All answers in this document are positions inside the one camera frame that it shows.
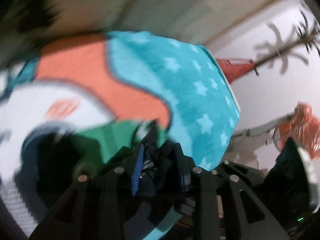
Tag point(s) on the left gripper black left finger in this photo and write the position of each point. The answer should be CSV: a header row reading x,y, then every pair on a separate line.
x,y
119,181

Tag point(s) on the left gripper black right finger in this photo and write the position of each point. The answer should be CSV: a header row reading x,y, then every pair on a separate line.
x,y
197,197

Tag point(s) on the navy striped kids pants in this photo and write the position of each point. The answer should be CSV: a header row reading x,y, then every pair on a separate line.
x,y
50,180

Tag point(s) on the teal cartoon dog blanket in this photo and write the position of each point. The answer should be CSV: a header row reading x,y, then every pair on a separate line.
x,y
101,87

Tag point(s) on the red bag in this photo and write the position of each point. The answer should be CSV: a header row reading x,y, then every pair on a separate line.
x,y
234,69

